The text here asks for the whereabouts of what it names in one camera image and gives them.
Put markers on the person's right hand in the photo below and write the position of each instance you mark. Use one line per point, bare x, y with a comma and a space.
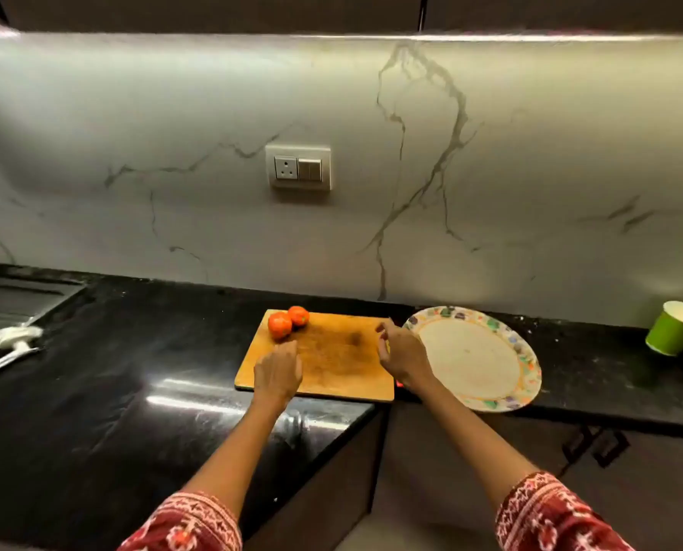
407, 358

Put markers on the person's left hand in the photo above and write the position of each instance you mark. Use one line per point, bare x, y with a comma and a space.
278, 375

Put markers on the red tomato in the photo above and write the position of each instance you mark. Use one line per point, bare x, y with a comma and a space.
299, 315
280, 325

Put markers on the floral rimmed plate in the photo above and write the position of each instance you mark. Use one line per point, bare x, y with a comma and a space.
473, 361

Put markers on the person's left forearm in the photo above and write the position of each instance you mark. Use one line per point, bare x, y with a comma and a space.
235, 459

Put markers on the person's right forearm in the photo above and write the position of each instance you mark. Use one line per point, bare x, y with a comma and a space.
473, 441

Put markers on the wooden cutting board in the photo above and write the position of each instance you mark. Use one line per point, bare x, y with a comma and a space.
336, 355

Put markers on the brown lower cabinet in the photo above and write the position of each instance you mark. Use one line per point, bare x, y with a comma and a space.
491, 447

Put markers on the red patterned left sleeve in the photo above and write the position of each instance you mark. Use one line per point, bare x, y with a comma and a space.
186, 525

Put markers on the red patterned sleeve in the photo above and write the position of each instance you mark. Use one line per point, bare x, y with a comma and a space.
186, 525
554, 519

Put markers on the red patterned right sleeve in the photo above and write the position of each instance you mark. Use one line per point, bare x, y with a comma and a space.
554, 519

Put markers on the green paper cup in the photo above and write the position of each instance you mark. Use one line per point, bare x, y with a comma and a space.
671, 329

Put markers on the steel sink drainboard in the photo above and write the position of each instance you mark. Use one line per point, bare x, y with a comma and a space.
14, 304

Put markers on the under cabinet light strip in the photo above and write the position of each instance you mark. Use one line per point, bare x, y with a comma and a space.
491, 37

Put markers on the dark upper cabinet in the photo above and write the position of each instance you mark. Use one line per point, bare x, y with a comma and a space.
203, 11

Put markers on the wall socket and switch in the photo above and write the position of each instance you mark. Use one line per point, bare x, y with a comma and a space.
298, 168

